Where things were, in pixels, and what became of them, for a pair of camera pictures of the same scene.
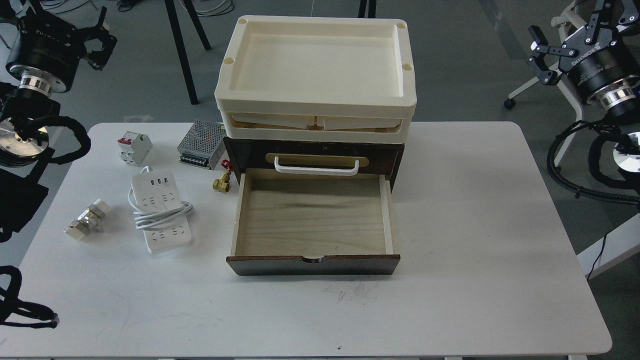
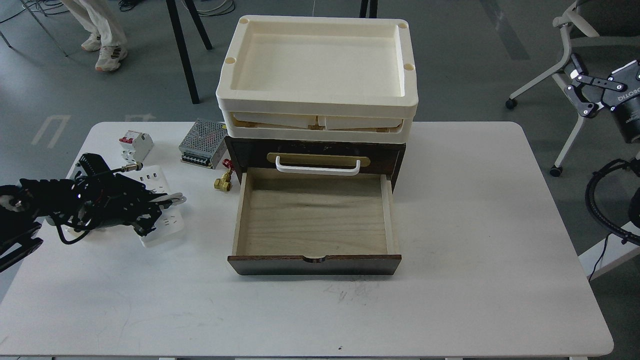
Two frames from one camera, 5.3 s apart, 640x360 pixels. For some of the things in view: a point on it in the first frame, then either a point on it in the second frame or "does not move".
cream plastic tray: (315, 79) does not move
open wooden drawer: (288, 223) does not move
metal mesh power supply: (203, 145) does not move
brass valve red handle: (223, 184) does not move
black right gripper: (606, 71) to (614, 93)
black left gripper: (45, 52) to (102, 198)
